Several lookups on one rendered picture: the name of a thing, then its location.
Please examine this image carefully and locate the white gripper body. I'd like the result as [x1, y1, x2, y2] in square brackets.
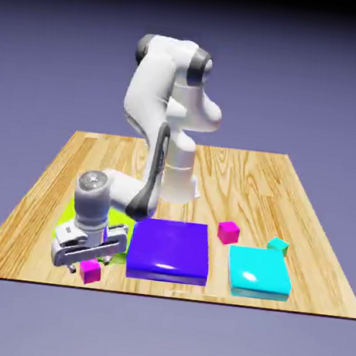
[48, 217, 131, 275]

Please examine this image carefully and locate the small magenta cube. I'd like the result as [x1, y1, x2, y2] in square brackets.
[77, 257, 104, 286]
[216, 219, 242, 246]

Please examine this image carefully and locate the small teal cube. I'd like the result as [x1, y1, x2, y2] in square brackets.
[265, 237, 291, 258]

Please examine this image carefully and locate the large lime green box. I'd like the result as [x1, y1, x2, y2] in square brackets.
[48, 196, 139, 269]

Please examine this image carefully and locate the large blue box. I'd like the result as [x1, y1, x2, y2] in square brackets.
[123, 214, 214, 288]

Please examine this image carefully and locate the large cyan box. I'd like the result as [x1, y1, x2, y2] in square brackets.
[223, 243, 296, 303]

